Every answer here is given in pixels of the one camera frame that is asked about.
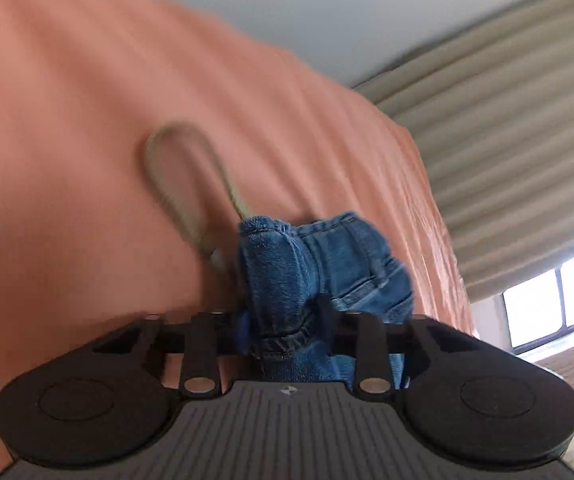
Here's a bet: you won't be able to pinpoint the blue denim pants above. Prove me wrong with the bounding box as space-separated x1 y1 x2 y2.
237 211 415 391

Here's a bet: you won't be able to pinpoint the black framed window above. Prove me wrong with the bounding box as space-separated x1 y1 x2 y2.
501 242 574 353

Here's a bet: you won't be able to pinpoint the orange bed sheet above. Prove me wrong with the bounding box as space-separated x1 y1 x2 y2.
0 0 480 466

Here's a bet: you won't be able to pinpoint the beige drawstring cord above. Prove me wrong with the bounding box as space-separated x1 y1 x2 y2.
144 120 250 275

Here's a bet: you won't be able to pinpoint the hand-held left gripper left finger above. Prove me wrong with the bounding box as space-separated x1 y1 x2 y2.
90 310 254 402

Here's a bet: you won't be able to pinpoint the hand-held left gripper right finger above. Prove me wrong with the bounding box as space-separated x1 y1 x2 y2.
316 296 474 402

